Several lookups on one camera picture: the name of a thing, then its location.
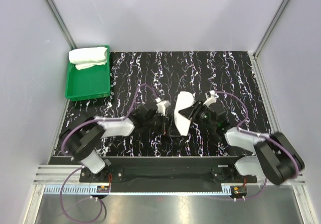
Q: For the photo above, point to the right connector board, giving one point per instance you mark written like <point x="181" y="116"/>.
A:
<point x="239" y="190"/>

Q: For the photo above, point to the green plastic tray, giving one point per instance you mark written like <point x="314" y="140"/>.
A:
<point x="89" y="83"/>

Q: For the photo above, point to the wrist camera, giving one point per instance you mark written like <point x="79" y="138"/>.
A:
<point x="211" y="97"/>
<point x="162" y="106"/>

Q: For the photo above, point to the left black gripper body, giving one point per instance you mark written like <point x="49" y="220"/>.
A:
<point x="157" y="123"/>

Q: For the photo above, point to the connector board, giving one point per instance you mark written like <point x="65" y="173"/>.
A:
<point x="239" y="190"/>
<point x="103" y="189"/>

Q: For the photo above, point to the aluminium frame rail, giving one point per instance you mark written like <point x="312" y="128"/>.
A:
<point x="276" y="174"/>

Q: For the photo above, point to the large white towel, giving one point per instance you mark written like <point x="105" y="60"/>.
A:
<point x="84" y="58"/>

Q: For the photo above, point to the left connector board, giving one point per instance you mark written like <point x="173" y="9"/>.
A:
<point x="103" y="189"/>

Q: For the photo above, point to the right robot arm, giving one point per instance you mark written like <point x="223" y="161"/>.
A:
<point x="273" y="155"/>

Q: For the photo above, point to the small white towel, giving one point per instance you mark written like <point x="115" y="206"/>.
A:
<point x="185" y="100"/>

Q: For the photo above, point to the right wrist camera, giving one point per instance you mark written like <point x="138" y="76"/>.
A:
<point x="211" y="97"/>

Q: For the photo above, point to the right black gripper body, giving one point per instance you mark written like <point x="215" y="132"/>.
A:
<point x="202" y="115"/>

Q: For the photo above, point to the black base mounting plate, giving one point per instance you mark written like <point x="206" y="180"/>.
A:
<point x="174" y="172"/>

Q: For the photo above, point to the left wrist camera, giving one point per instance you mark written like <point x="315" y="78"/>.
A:
<point x="162" y="106"/>

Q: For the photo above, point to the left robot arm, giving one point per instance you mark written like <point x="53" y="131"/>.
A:
<point x="81" y="144"/>

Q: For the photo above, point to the grey slotted cable duct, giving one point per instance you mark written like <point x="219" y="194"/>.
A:
<point x="218" y="190"/>

